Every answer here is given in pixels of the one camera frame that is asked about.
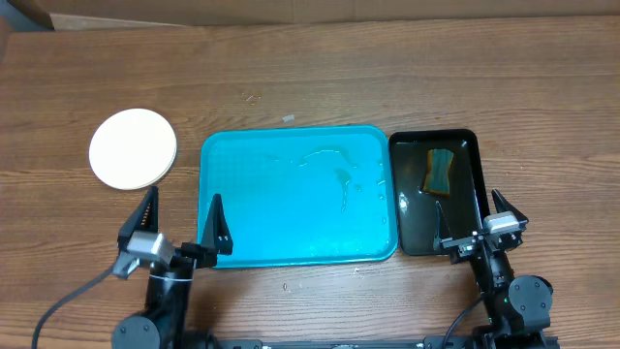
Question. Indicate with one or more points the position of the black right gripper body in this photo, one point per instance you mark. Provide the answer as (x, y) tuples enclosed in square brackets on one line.
[(467, 250)]

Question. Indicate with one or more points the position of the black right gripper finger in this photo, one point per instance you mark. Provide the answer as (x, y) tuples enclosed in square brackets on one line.
[(503, 205), (442, 231)]

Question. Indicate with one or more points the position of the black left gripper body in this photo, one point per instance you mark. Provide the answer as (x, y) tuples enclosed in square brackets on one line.
[(189, 259)]

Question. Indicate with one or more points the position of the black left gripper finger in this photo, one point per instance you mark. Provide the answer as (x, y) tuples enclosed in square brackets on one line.
[(144, 217), (216, 237)]

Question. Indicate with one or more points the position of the white plate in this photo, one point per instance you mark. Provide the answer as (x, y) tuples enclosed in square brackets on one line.
[(132, 149)]

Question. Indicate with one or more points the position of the green yellow sponge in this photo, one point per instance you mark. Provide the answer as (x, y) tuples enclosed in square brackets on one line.
[(437, 172)]

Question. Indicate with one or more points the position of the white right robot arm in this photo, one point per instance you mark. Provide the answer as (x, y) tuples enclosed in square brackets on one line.
[(517, 307)]

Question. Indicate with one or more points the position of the black water tray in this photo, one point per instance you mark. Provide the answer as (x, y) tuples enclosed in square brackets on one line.
[(464, 208)]

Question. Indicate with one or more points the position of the blue plastic tray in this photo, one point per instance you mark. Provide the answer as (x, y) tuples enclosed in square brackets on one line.
[(301, 196)]

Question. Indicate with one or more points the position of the cardboard backdrop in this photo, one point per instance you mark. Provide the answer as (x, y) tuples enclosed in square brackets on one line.
[(241, 12)]

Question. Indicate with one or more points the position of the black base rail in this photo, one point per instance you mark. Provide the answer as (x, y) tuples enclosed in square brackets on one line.
[(339, 344)]

